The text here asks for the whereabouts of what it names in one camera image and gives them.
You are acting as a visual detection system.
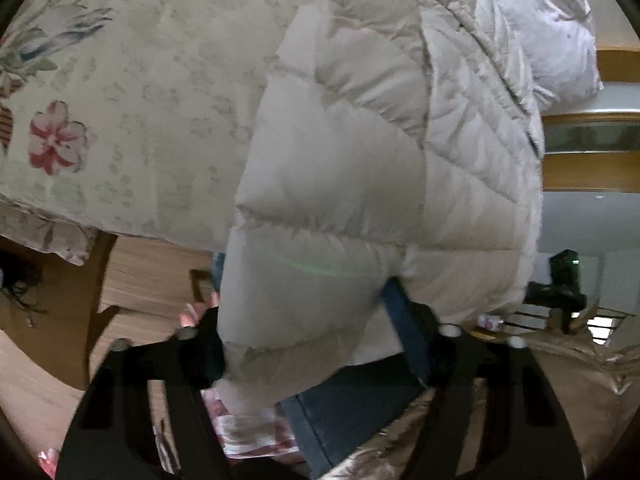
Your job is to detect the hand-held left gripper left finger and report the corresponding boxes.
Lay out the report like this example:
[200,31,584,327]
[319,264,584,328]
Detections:
[54,304,232,480]

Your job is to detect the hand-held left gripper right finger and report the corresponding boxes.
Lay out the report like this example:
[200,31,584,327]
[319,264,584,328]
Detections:
[382,277,587,480]

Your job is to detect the white puffer jacket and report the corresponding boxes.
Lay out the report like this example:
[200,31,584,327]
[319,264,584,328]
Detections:
[217,0,547,415]

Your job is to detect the person's blue jeans leg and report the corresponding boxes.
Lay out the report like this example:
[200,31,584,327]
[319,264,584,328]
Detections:
[279,350,437,480]

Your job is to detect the red striped cloth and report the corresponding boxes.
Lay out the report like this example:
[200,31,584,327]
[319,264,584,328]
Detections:
[202,385,302,462]

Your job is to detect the metal rack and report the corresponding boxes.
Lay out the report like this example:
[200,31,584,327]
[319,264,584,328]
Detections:
[475,306,632,347]

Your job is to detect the black device with green light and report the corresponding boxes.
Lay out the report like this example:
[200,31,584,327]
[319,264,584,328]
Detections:
[525,249,589,336]

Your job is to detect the golden satin cloth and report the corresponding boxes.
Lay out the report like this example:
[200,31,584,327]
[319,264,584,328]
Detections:
[345,329,640,480]

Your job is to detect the wooden headboard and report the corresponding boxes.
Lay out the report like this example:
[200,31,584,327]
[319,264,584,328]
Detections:
[541,45,640,194]

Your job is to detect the floral bed sheet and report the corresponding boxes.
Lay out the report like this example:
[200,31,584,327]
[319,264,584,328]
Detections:
[0,0,323,267]

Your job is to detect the pale pink printed pillow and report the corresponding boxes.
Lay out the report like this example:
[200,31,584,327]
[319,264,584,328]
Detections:
[470,0,605,113]

